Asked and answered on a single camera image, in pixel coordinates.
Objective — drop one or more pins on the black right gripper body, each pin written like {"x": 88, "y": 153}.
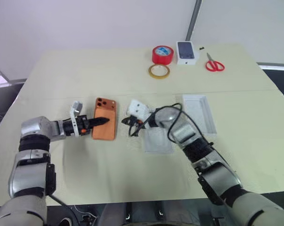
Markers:
{"x": 134, "y": 120}

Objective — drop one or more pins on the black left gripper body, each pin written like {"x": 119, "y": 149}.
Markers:
{"x": 81, "y": 123}

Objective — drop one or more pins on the orange smartphone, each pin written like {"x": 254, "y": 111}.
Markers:
{"x": 106, "y": 131}

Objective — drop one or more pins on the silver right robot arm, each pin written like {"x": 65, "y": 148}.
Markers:
{"x": 212, "y": 169}

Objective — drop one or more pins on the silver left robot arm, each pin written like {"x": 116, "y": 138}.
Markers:
{"x": 35, "y": 162}

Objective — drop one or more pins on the white phone box lid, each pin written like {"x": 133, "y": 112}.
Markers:
{"x": 199, "y": 115}

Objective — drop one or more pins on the white printed phone box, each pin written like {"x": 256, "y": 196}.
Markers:
{"x": 187, "y": 53}

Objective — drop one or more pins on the clear plastic tray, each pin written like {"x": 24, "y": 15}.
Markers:
{"x": 157, "y": 143}

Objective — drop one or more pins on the clear yellowish tape roll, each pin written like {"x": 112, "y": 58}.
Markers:
{"x": 159, "y": 71}

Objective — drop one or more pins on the red tape roll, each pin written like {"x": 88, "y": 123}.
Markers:
{"x": 163, "y": 55}

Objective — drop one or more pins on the grey metal rack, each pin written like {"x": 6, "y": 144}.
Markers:
{"x": 0, "y": 78}

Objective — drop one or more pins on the grey metal pole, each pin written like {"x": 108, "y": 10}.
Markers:
{"x": 193, "y": 20}

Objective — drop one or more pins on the dark cabinet with white edge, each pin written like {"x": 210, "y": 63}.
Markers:
{"x": 277, "y": 70}

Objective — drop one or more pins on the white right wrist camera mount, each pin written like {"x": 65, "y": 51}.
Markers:
{"x": 138, "y": 109}

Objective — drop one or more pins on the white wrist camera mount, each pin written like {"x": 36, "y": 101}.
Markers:
{"x": 138, "y": 109}
{"x": 75, "y": 108}

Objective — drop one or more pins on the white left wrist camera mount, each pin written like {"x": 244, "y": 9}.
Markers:
{"x": 75, "y": 108}

